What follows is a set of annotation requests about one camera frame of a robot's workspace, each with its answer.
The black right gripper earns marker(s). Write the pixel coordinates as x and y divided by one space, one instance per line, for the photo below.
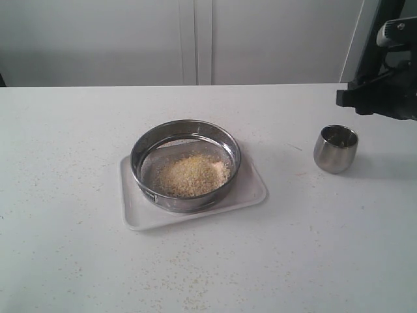
391 94

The stainless steel cup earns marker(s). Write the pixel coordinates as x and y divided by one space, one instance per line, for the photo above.
335 148

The yellow grain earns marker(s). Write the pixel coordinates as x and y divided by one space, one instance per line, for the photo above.
192 176

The round steel mesh sieve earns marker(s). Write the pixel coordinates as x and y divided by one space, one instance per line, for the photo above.
177 139

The white rectangular plastic tray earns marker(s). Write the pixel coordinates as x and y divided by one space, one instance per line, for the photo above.
139 214

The dark vertical post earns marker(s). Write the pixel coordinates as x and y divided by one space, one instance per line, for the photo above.
373 58

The black wrist camera on gripper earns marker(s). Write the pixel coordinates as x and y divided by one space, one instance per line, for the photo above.
396 32

